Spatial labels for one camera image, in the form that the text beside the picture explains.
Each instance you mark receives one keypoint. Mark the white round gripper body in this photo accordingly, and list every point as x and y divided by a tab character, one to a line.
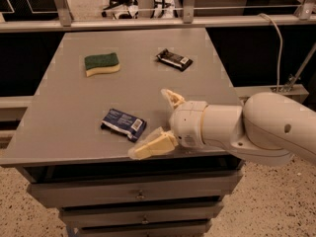
188	123

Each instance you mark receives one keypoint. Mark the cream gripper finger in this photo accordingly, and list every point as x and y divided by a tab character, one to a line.
173	99
158	142

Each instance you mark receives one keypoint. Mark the blue rxbar blueberry wrapper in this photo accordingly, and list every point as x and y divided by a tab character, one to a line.
124	123

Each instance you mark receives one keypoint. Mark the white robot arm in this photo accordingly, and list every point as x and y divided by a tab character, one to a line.
269	129

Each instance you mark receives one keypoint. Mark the green yellow sponge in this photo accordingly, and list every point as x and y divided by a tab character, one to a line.
101	64

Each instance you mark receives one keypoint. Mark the black snack bar wrapper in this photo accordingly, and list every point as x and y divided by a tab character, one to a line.
175	60

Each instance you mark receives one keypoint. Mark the grey drawer cabinet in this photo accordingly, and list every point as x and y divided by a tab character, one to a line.
60	139

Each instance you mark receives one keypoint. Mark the middle grey drawer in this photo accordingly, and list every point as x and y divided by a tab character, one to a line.
142	213

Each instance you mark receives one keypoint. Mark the grey drawer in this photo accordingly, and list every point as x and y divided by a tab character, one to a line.
142	213
137	189
163	229

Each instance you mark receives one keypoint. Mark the bottom grey drawer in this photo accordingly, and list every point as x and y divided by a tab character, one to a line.
163	229

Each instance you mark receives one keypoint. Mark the top grey drawer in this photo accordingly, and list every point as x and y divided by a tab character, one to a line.
137	189

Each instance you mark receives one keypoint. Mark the grey metal railing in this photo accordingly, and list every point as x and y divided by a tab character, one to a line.
21	16

